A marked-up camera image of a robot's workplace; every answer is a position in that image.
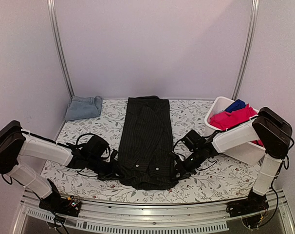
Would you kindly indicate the left aluminium frame post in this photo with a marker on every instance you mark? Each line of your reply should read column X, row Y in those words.
column 59, row 47

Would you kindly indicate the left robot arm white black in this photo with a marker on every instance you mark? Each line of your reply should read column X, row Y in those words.
column 15, row 143

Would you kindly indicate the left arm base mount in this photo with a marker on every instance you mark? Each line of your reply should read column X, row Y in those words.
column 56, row 204

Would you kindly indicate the light blue denim skirt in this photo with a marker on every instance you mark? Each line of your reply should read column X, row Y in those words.
column 83, row 108

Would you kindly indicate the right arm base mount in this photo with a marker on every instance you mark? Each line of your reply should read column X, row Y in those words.
column 254, row 203

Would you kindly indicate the right aluminium frame post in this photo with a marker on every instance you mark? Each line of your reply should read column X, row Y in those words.
column 247, row 48

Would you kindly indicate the white plastic laundry basket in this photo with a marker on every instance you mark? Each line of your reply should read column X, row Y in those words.
column 248, row 153

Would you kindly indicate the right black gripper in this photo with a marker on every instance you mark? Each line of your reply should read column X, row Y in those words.
column 184, row 172

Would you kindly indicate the red garment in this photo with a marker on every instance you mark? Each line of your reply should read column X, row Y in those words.
column 224, row 120

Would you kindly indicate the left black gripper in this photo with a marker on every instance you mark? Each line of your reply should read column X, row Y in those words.
column 113, row 169

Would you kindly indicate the blue garment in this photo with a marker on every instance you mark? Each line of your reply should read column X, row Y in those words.
column 236, row 105

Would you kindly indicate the aluminium frame post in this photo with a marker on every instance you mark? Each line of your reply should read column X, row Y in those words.
column 59, row 47
column 247, row 48

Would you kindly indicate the floral patterned table mat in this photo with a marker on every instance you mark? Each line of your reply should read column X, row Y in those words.
column 220, row 178

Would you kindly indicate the black striped garment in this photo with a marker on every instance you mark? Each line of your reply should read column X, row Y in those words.
column 144, row 158

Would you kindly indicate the aluminium front rail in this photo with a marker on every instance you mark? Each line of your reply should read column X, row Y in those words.
column 107, row 217

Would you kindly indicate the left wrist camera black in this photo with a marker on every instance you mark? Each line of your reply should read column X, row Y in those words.
column 96, row 149

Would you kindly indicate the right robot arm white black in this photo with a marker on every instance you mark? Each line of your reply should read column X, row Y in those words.
column 272, row 130

